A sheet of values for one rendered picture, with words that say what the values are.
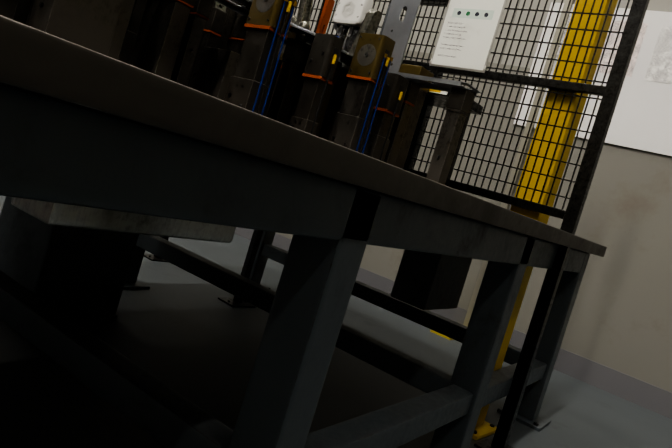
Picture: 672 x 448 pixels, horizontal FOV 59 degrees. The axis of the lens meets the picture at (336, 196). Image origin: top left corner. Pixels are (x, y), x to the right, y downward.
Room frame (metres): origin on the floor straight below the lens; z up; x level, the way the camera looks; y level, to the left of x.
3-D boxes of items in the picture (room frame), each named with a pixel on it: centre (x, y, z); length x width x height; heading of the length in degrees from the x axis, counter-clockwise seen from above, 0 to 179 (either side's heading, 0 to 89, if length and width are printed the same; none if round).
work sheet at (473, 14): (2.15, -0.28, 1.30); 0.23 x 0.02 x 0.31; 52
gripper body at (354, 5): (1.74, 0.10, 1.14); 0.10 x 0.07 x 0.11; 52
